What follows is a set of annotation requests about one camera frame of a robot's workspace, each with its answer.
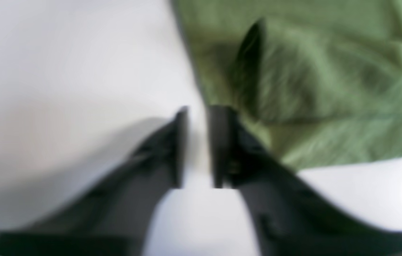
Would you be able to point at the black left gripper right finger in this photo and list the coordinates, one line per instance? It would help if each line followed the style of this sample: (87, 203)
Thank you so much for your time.
(290, 218)

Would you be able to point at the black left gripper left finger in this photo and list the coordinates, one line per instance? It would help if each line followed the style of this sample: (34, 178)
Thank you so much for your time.
(112, 218)

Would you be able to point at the olive green T-shirt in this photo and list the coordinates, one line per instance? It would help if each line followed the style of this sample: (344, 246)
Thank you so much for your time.
(318, 82)

